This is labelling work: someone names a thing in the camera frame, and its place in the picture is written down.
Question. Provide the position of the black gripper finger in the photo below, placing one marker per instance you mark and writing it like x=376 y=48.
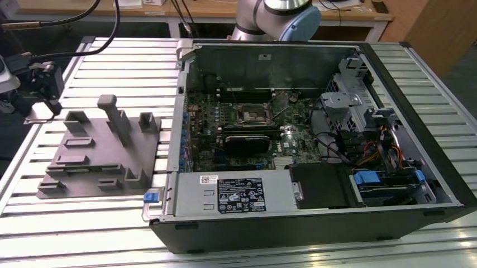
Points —
x=56 y=83

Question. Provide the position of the silver square CPU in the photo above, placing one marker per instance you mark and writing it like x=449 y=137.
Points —
x=38 y=113

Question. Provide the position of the thin metal locking lever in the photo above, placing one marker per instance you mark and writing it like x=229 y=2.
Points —
x=234 y=101

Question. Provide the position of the CPU socket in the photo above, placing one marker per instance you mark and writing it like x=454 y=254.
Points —
x=257 y=114

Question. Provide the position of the grey plastic parts rack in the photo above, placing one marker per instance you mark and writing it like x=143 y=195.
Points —
x=108 y=156

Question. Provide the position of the white cardboard box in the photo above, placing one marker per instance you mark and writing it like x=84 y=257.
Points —
x=130 y=3

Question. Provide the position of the white labelled box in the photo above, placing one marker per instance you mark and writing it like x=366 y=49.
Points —
x=154 y=2

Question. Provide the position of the blue case latch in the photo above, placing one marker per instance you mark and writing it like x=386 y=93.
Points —
x=151 y=196

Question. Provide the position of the silver power supply unit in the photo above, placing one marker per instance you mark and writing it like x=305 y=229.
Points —
x=194 y=195

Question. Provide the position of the black graphics card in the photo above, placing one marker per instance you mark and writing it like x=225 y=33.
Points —
x=246 y=145

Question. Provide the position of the small silver heatsink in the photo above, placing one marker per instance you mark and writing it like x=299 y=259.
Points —
x=283 y=162

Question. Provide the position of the green motherboard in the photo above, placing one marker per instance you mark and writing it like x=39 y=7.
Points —
x=298 y=139

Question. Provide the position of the black open PC case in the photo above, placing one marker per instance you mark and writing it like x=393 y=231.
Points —
x=261 y=234

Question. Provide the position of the silver perforated drive cage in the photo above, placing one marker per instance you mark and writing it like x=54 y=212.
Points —
x=342 y=103

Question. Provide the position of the black plastic drive cover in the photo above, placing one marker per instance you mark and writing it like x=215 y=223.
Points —
x=321 y=187

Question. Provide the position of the hard disk in blue carrier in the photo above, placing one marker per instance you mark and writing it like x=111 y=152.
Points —
x=366 y=178

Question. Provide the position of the blue plastic drive latch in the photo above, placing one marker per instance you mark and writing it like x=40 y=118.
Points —
x=418 y=176

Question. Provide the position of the wooden cabinet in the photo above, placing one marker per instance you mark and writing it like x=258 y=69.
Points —
x=440 y=33

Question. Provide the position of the wooden desk white frame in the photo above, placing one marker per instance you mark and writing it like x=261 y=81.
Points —
x=156 y=9

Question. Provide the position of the silver disk bay frame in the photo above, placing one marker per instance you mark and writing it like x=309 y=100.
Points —
x=428 y=195

